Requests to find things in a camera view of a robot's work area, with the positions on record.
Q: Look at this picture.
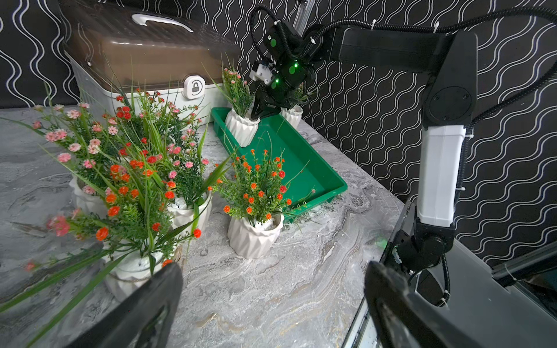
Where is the pink flower pot back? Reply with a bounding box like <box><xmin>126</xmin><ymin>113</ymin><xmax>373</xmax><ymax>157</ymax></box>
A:
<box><xmin>18</xmin><ymin>97</ymin><xmax>119</xmax><ymax>218</ymax></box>

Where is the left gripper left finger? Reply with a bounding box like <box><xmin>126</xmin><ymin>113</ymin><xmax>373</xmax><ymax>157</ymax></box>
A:
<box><xmin>68</xmin><ymin>262</ymin><xmax>183</xmax><ymax>347</ymax></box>

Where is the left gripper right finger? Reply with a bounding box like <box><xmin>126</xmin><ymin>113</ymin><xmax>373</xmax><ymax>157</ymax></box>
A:
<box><xmin>364</xmin><ymin>261</ymin><xmax>480</xmax><ymax>347</ymax></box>

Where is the green grass pot back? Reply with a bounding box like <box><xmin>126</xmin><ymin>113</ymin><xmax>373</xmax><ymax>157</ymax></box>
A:
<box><xmin>119</xmin><ymin>88</ymin><xmax>220</xmax><ymax>239</ymax></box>

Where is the green plant pot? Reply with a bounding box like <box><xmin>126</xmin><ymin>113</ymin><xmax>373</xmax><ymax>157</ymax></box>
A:
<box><xmin>280</xmin><ymin>83</ymin><xmax>310</xmax><ymax>129</ymax></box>

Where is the pink flower pot front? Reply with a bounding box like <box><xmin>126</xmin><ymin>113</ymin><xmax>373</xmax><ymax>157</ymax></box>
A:
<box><xmin>211</xmin><ymin>64</ymin><xmax>260</xmax><ymax>148</ymax></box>

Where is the green plastic tray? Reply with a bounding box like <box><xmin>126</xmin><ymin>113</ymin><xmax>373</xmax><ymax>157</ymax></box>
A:
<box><xmin>211</xmin><ymin>107</ymin><xmax>348</xmax><ymax>215</ymax></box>

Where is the pink flower pot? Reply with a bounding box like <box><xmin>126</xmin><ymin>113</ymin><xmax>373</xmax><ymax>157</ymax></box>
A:
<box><xmin>211</xmin><ymin>64</ymin><xmax>260</xmax><ymax>148</ymax></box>
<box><xmin>18</xmin><ymin>97</ymin><xmax>119</xmax><ymax>218</ymax></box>

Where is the red flower pot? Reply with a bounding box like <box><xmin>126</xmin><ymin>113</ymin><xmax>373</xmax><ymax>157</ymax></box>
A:
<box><xmin>0</xmin><ymin>143</ymin><xmax>205</xmax><ymax>348</ymax></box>

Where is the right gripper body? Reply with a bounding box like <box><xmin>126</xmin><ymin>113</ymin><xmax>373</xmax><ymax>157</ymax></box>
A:
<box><xmin>249</xmin><ymin>59</ymin><xmax>311</xmax><ymax>120</ymax></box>

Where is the brown lidded storage box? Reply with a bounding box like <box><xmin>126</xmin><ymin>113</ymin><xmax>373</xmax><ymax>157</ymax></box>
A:
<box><xmin>59</xmin><ymin>1</ymin><xmax>240</xmax><ymax>119</ymax></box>

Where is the orange flower pot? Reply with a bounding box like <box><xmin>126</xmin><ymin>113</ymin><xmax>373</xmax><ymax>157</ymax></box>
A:
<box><xmin>214</xmin><ymin>149</ymin><xmax>296</xmax><ymax>259</ymax></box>

